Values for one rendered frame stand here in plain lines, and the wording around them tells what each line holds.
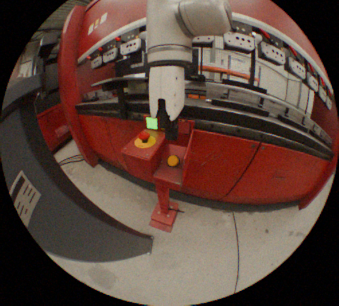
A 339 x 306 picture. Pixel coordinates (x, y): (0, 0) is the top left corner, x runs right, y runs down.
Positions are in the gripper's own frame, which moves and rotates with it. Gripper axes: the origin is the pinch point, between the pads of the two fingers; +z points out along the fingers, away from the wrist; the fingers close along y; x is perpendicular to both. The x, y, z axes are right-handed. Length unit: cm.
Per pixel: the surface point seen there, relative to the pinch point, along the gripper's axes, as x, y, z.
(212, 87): 10.7, -31.9, -8.6
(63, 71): -120, -19, -43
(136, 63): -34, -36, -23
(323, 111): 181, -63, -31
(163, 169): -2.0, 2.6, 13.5
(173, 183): 2.6, 6.4, 13.8
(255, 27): 33, -34, -47
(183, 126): 1.1, -9.8, 3.3
